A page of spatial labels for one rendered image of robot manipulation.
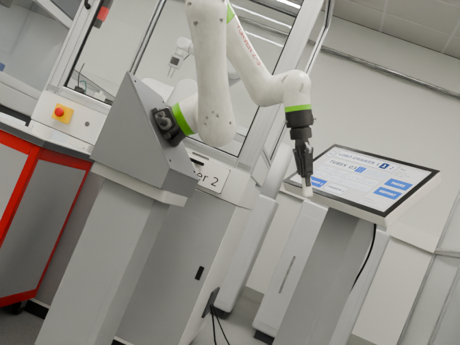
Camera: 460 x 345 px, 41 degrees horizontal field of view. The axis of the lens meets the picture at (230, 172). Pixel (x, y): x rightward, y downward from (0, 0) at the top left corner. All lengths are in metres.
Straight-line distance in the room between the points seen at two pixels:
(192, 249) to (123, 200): 0.63
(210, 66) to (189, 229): 0.98
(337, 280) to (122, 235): 0.80
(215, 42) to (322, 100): 4.13
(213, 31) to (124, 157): 0.52
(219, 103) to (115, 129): 0.38
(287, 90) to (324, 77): 3.93
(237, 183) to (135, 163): 0.72
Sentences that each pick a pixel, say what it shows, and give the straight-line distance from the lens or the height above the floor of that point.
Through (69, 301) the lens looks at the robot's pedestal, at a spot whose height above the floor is 0.28.
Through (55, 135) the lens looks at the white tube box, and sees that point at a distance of 2.64.
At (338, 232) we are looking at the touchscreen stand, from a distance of 2.35.
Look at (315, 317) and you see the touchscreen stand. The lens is 2.34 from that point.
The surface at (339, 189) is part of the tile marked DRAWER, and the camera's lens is 2.31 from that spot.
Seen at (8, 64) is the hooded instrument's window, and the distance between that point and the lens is 3.33.
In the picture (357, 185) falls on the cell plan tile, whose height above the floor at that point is 1.04.
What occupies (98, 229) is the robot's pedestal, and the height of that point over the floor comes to 0.55.
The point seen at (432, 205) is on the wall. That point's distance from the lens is 5.88.
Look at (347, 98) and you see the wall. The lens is 5.96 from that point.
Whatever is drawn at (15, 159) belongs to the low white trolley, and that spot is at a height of 0.66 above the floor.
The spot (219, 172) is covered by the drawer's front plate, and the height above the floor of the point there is 0.90.
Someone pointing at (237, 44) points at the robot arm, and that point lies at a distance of 2.07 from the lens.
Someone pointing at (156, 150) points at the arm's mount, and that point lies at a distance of 2.03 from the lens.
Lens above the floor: 0.83
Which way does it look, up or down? 2 degrees up
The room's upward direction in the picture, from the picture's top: 23 degrees clockwise
